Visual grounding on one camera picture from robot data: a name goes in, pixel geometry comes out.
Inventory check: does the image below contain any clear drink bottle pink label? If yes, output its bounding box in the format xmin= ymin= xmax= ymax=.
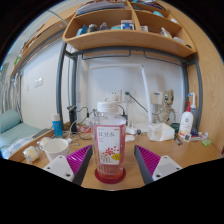
xmin=89 ymin=100 xmax=128 ymax=179

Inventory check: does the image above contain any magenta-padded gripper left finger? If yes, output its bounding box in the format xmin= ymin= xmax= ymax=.
xmin=43 ymin=143 xmax=94 ymax=187

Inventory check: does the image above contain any blue tube with white cap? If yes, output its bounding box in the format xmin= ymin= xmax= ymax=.
xmin=50 ymin=113 xmax=64 ymax=139

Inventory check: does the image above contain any plastic-wrapped yellow bun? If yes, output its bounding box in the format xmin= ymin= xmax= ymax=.
xmin=22 ymin=145 xmax=43 ymax=164
xmin=36 ymin=136 xmax=53 ymax=150

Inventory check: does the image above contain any bed with light bedding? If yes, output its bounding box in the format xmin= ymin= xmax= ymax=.
xmin=0 ymin=121 xmax=51 ymax=159

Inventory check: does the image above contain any wooden wall shelf unit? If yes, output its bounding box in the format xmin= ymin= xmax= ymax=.
xmin=62 ymin=0 xmax=198 ymax=59

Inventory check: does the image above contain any wooden tree figurine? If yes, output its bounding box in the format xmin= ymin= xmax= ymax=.
xmin=156 ymin=88 xmax=178 ymax=126

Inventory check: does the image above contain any grey metal desk frame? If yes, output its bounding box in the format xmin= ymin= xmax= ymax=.
xmin=55 ymin=41 xmax=203 ymax=134

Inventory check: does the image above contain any long wooden wall shelf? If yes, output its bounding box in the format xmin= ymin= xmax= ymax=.
xmin=9 ymin=19 xmax=68 ymax=79

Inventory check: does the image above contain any white spray bottle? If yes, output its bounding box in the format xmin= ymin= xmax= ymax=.
xmin=187 ymin=92 xmax=198 ymax=131

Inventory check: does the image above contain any white paper cup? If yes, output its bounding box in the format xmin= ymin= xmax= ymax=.
xmin=42 ymin=137 xmax=70 ymax=163

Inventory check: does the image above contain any white wall socket plate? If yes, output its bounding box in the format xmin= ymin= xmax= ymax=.
xmin=108 ymin=89 xmax=136 ymax=103

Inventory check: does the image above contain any white tissue pack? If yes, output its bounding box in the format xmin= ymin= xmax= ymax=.
xmin=147 ymin=122 xmax=176 ymax=142

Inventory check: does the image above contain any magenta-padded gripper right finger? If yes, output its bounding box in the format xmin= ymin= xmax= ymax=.
xmin=133 ymin=144 xmax=183 ymax=186

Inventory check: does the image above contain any teal pillow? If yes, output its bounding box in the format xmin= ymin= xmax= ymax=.
xmin=0 ymin=109 xmax=22 ymax=134

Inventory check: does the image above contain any white wall switch plate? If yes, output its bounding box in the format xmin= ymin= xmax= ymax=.
xmin=34 ymin=77 xmax=44 ymax=88

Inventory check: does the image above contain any white pump bottle red label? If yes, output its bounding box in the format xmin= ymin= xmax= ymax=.
xmin=178 ymin=100 xmax=195 ymax=139

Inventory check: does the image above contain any black cylindrical device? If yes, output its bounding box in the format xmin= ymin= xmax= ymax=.
xmin=66 ymin=105 xmax=79 ymax=134

